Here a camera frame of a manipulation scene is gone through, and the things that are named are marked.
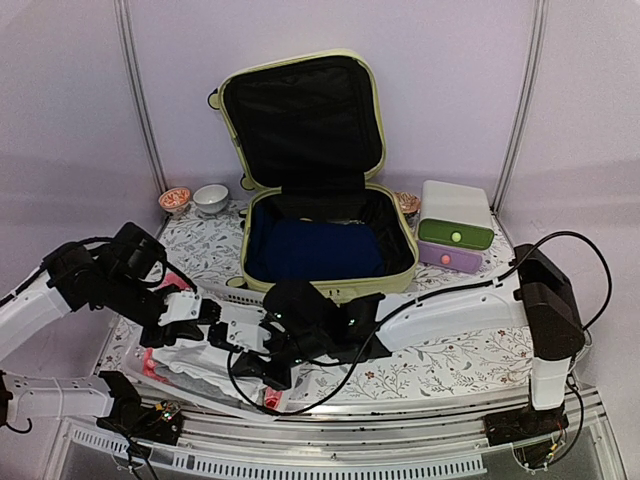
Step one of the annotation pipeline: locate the purple drawer with pink knob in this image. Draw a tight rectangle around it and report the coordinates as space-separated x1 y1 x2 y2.
417 240 482 274

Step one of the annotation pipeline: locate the white ceramic bowl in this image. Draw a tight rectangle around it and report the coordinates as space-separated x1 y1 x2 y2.
193 184 229 215

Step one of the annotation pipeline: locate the pink printed garment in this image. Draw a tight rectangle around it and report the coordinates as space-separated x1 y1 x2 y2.
143 273 288 410

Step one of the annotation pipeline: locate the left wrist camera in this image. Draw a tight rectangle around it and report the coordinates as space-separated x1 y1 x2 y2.
158 290 221 326

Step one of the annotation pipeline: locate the floral patterned tablecloth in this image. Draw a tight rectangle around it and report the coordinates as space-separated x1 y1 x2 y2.
98 201 533 411

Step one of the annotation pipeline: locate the light green hard-shell suitcase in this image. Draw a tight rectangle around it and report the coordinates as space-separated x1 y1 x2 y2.
208 49 418 302

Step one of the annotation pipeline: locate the white t-shirt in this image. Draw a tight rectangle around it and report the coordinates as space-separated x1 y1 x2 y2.
152 305 264 385

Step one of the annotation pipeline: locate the green drawer with knob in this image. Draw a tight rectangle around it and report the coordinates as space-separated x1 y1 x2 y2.
417 219 494 251

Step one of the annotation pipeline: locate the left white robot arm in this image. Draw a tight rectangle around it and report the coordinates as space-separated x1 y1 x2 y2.
1 222 203 434

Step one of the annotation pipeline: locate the white plastic mesh basket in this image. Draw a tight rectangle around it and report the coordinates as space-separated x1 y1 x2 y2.
120 284 288 422

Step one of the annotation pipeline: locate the left metal corner post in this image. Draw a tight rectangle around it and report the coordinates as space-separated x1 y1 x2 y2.
113 0 168 193

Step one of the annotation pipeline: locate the metal corner post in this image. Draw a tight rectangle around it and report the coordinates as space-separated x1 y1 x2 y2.
113 0 168 193
491 0 549 216

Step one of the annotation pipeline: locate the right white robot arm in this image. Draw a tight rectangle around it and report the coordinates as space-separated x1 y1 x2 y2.
227 244 585 436

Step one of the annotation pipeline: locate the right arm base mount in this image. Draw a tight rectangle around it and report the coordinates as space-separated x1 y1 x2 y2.
482 405 569 472

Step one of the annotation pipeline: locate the dark blue garment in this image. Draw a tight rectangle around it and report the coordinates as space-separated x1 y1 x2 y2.
245 206 386 283

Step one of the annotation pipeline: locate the grey garment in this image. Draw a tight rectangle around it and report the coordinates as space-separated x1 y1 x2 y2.
164 371 244 406

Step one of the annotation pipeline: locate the right metal corner post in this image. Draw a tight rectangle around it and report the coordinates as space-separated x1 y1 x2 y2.
491 0 549 216

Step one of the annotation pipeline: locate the pink bowl behind basket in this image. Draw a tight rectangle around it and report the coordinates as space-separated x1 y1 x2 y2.
158 187 191 215

